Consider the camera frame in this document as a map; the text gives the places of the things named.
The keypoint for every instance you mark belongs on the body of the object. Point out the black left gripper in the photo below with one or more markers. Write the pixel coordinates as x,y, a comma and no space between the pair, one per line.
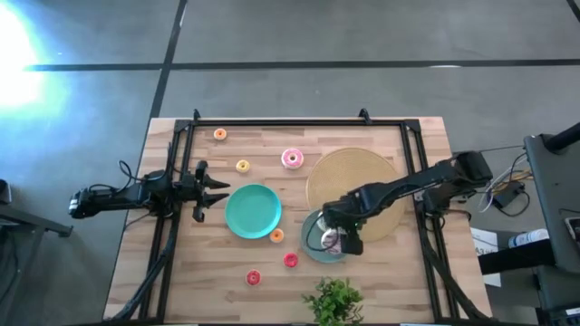
190,190

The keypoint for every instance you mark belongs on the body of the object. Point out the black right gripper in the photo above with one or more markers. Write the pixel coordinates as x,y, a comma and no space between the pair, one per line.
349,222

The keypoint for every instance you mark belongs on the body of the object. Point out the small yellow frosted donut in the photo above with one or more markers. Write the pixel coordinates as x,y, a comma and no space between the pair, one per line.
243,166

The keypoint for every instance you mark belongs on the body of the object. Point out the small blue frosted donut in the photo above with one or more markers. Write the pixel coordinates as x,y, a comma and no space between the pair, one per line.
219,134

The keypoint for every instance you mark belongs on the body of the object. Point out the small red frosted donut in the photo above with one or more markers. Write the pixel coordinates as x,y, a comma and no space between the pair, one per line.
253,277
290,260

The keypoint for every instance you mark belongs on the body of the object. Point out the small orange frosted donut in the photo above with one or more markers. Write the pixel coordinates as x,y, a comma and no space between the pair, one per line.
276,235

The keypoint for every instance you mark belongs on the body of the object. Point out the large pink sprinkled donut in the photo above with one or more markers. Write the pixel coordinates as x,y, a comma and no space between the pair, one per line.
292,158

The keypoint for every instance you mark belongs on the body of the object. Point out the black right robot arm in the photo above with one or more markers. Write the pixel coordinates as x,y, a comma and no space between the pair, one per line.
408,185

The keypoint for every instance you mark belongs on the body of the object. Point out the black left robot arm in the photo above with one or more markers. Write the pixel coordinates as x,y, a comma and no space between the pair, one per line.
113,199

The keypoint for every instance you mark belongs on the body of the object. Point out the teal plate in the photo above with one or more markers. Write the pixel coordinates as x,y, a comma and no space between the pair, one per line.
253,211

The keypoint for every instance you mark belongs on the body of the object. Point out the grey-green plate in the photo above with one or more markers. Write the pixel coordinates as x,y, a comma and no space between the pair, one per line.
312,254

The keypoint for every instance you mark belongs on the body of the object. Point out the round woven straw placemat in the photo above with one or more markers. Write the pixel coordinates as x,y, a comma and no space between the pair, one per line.
349,172

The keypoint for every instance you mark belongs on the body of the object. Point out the small green potted plant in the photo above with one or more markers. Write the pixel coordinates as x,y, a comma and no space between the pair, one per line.
335,301

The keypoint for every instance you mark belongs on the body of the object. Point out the white paper sheet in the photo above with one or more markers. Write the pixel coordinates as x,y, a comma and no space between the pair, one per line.
482,244

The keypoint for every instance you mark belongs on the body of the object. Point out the black power adapter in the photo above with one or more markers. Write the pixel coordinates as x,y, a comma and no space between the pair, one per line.
506,194

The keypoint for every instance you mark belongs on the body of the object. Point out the black shelf bar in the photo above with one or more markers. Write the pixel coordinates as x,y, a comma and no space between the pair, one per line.
516,259

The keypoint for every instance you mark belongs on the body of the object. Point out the white plastic bottle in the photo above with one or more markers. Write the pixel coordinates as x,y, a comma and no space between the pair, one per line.
528,237

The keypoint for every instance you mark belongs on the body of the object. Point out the black metal stand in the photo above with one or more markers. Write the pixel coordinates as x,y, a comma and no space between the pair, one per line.
27,219

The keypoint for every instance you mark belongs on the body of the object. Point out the grey cart top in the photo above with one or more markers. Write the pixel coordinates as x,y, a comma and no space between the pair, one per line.
557,190

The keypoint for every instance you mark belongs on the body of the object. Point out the black round pole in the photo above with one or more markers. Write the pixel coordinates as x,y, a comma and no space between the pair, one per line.
564,138

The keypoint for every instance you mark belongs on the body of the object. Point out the black metal table frame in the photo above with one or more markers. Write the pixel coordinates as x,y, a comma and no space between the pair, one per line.
294,122

